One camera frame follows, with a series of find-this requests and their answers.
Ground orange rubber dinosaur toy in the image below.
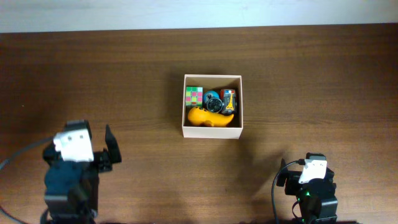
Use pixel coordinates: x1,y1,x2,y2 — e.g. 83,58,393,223
187,107,234,128

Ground colourful puzzle cube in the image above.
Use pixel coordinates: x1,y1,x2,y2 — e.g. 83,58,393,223
185,86,203,108

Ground red grey toy truck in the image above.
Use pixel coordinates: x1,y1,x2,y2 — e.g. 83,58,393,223
220,89,238,116

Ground black round spinner toy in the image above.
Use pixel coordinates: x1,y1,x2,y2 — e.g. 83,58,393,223
206,97,223,113

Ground blue round ball toy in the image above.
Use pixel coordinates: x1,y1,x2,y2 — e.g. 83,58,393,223
203,90,220,104

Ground white cardboard box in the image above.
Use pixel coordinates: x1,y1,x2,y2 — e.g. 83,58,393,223
182,75,243,139

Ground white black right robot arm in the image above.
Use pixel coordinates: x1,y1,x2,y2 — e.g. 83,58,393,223
271,152,338,224

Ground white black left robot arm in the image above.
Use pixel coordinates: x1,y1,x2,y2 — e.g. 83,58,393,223
40,120,122,223

